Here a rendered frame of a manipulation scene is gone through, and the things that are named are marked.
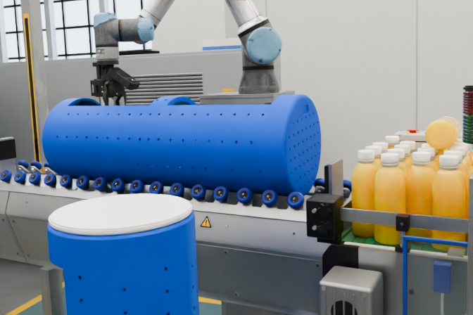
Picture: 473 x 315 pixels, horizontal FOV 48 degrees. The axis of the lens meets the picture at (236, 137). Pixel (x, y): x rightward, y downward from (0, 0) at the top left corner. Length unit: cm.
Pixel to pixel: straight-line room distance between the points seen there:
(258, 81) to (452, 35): 247
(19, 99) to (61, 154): 219
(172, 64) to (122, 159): 168
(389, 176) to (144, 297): 59
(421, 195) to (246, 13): 85
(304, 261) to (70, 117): 89
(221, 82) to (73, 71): 106
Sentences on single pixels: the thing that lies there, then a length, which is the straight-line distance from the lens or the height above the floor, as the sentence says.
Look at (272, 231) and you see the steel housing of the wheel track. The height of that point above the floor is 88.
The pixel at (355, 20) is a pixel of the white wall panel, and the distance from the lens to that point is 420.
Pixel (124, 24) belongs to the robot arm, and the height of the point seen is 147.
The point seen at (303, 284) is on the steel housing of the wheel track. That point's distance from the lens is 146.
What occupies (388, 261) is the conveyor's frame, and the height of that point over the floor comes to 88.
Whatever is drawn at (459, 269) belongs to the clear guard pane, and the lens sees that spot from 116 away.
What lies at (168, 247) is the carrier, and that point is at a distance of 98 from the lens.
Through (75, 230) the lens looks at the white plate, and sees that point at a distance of 97.
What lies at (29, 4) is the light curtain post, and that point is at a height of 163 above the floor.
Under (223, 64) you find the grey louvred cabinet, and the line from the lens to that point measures 311.
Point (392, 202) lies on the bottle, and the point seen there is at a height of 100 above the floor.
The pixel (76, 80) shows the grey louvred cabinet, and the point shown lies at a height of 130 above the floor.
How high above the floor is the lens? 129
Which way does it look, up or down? 7 degrees down
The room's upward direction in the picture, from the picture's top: 2 degrees counter-clockwise
